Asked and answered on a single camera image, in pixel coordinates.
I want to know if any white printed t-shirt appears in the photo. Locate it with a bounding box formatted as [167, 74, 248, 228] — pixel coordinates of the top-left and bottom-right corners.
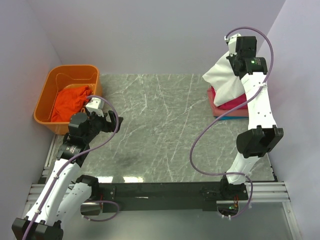
[202, 51, 245, 107]

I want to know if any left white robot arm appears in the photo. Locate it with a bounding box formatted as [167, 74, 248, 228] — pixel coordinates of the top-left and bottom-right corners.
[11, 110, 123, 240]

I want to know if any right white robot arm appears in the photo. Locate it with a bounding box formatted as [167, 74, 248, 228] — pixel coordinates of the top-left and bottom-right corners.
[220, 34, 284, 200]

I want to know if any orange t-shirt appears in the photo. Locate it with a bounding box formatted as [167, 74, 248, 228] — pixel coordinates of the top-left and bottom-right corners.
[51, 85, 92, 123]

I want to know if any orange plastic laundry basket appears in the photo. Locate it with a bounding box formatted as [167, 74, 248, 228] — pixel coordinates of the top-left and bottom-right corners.
[33, 64, 103, 135]

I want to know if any folded magenta t-shirt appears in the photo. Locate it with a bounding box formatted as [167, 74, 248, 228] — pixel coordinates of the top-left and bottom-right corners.
[211, 86, 248, 110]

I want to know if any folded salmon t-shirt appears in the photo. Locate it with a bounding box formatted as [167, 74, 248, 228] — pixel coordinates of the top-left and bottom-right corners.
[207, 87, 249, 118]

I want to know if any folded blue t-shirt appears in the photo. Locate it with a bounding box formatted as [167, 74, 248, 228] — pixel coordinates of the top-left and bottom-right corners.
[217, 116, 242, 121]

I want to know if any black base crossbar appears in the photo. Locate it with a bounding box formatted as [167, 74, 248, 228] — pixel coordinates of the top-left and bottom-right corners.
[89, 179, 249, 212]

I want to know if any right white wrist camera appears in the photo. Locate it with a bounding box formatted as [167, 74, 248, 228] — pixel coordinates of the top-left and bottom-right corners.
[224, 33, 241, 57]

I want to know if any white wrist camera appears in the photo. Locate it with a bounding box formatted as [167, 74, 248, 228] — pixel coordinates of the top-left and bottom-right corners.
[85, 97, 105, 117]
[224, 33, 241, 57]

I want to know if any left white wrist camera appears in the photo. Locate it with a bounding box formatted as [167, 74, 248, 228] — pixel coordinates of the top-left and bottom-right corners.
[85, 97, 105, 117]

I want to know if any aluminium frame rail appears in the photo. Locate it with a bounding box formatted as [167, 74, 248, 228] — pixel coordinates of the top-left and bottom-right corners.
[11, 136, 291, 240]

